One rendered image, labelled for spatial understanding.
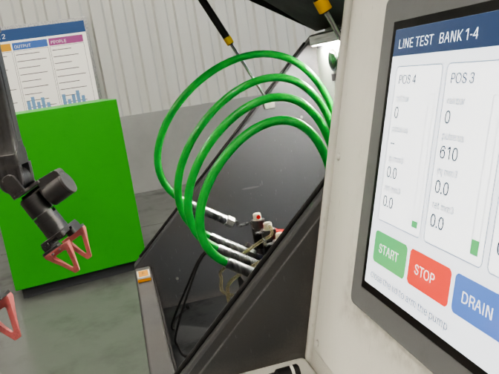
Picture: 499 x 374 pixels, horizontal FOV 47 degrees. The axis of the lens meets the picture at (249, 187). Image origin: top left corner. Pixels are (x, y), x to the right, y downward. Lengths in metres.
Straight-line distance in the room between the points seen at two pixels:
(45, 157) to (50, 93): 3.24
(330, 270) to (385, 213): 0.17
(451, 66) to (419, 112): 0.06
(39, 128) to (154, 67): 3.46
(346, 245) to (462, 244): 0.24
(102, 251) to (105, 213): 0.29
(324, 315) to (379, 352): 0.16
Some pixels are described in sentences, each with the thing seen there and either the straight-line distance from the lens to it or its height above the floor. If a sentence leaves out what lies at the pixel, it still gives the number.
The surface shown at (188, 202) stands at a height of 1.19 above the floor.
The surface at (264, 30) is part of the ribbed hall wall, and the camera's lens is 7.78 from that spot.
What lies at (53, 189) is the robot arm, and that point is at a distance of 1.39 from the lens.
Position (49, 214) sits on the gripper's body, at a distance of 1.42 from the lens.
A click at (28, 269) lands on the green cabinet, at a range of 4.42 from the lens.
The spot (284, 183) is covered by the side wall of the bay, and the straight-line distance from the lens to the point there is 1.48.
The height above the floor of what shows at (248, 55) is 1.41.
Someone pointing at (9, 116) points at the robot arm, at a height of 1.36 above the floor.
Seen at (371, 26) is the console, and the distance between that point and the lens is 0.71.
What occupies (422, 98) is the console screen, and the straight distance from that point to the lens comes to 0.57.
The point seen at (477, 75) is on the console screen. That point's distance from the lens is 0.51.
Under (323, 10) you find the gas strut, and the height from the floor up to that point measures 1.45.
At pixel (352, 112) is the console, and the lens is 0.73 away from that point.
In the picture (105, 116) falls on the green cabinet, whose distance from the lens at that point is 4.30.
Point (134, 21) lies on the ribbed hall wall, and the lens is 7.55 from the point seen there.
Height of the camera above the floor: 1.40
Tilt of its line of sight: 12 degrees down
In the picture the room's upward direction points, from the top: 8 degrees counter-clockwise
